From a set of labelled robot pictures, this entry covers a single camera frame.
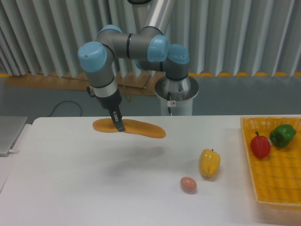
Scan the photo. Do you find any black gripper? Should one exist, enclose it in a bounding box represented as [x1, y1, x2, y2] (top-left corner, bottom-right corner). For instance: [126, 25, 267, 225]
[96, 89, 125, 132]

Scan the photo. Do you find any long orange bread loaf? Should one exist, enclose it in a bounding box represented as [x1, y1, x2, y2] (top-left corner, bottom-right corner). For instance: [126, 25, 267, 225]
[92, 118, 166, 138]

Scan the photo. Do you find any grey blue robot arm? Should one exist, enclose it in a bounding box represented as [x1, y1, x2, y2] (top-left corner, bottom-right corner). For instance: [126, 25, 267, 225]
[78, 0, 198, 132]

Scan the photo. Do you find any brown cardboard sheet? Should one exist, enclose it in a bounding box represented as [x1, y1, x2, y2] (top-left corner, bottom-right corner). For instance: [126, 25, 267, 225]
[5, 72, 164, 100]

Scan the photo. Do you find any silver laptop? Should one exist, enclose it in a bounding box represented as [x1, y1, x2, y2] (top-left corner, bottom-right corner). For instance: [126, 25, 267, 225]
[0, 116, 28, 157]

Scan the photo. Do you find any white folding partition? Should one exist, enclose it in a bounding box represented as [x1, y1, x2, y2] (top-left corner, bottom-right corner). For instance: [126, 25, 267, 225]
[0, 0, 301, 77]

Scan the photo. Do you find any brown egg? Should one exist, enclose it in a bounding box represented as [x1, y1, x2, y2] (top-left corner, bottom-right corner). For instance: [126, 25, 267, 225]
[180, 177, 197, 193]

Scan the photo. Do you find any yellow bell pepper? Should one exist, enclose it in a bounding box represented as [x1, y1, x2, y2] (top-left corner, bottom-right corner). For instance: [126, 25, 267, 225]
[199, 149, 221, 178]

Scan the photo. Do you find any red bell pepper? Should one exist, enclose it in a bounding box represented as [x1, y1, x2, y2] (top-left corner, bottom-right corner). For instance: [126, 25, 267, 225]
[250, 131, 271, 159]

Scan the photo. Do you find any green bell pepper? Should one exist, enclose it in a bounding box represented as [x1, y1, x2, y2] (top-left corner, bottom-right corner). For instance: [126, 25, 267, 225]
[269, 124, 296, 148]

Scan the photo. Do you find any yellow woven basket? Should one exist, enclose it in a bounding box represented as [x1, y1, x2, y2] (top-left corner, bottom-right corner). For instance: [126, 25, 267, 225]
[240, 117, 301, 208]

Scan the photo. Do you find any black floor cable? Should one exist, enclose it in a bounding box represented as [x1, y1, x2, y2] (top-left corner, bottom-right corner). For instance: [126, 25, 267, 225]
[48, 100, 83, 117]

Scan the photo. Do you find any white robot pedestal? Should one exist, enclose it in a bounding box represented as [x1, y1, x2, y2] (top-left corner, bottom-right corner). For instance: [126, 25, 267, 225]
[155, 76, 199, 116]

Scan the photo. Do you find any white laptop cable plug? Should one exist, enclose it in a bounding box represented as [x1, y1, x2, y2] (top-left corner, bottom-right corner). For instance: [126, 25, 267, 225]
[8, 150, 20, 154]

